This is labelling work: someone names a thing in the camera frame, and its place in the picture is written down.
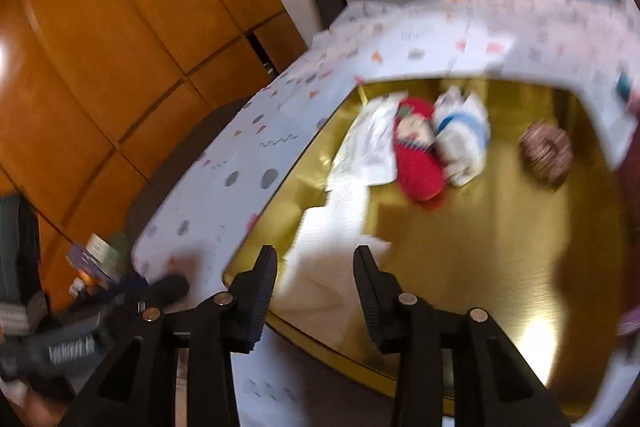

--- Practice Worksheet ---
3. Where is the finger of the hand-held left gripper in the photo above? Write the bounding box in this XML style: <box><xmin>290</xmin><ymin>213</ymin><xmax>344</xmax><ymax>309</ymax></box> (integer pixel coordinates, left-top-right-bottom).
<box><xmin>100</xmin><ymin>274</ymin><xmax>191</xmax><ymax>323</ymax></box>

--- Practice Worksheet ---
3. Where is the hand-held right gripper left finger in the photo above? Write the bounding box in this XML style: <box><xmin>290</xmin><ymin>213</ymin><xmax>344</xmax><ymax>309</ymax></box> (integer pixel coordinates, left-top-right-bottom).
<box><xmin>60</xmin><ymin>245</ymin><xmax>279</xmax><ymax>427</ymax></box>

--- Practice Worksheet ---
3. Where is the white cloth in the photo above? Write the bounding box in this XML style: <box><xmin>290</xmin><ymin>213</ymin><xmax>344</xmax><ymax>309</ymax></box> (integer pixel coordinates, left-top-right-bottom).
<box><xmin>272</xmin><ymin>184</ymin><xmax>393</xmax><ymax>343</ymax></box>

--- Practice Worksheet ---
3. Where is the brown scrunchie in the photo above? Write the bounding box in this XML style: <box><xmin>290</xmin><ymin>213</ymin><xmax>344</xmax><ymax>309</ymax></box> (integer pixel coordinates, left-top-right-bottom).
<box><xmin>519</xmin><ymin>122</ymin><xmax>573</xmax><ymax>185</ymax></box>

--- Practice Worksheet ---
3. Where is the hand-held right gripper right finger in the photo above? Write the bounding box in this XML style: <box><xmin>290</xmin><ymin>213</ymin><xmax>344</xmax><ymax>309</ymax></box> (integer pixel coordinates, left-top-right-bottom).
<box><xmin>352</xmin><ymin>245</ymin><xmax>571</xmax><ymax>427</ymax></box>

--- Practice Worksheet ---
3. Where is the patterned plastic tablecloth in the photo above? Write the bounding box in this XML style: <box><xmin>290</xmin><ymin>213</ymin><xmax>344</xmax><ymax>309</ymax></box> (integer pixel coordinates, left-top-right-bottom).
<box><xmin>132</xmin><ymin>0</ymin><xmax>640</xmax><ymax>427</ymax></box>

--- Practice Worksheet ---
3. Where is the wooden wardrobe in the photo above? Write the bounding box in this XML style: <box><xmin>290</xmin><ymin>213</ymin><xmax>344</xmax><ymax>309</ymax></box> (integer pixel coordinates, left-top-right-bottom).
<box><xmin>0</xmin><ymin>0</ymin><xmax>308</xmax><ymax>303</ymax></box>

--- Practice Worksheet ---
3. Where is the red doll sock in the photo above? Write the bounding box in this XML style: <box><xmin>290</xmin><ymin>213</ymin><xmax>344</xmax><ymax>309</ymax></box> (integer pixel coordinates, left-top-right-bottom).
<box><xmin>392</xmin><ymin>96</ymin><xmax>448</xmax><ymax>208</ymax></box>

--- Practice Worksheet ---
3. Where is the gold tin box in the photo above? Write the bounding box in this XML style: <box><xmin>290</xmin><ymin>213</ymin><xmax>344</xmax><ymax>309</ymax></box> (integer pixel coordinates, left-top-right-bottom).
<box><xmin>220</xmin><ymin>74</ymin><xmax>623</xmax><ymax>413</ymax></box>

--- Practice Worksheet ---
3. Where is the white blue sock bundle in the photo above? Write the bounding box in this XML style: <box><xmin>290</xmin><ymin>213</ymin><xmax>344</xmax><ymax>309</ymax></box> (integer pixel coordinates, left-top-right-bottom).
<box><xmin>432</xmin><ymin>87</ymin><xmax>491</xmax><ymax>188</ymax></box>

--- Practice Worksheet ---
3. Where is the white plastic packet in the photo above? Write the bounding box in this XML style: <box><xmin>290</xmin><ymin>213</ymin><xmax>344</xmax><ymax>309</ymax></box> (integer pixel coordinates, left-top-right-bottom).
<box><xmin>330</xmin><ymin>94</ymin><xmax>408</xmax><ymax>188</ymax></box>

